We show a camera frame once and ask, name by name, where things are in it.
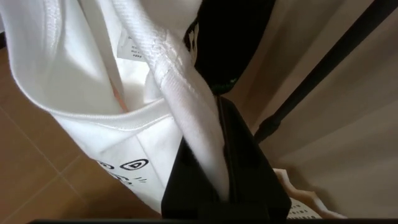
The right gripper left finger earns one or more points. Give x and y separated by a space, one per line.
183 193

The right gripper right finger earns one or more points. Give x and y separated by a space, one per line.
255 180

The pink clothes hanger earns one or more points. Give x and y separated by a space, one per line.
119 99

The black shorts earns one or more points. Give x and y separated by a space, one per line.
233 37

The white garment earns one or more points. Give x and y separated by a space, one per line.
77 62

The white laundry basket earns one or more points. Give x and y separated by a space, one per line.
300 211

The black clothes rack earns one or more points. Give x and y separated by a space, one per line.
326 65

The beige curtain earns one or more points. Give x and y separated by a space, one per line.
357 140

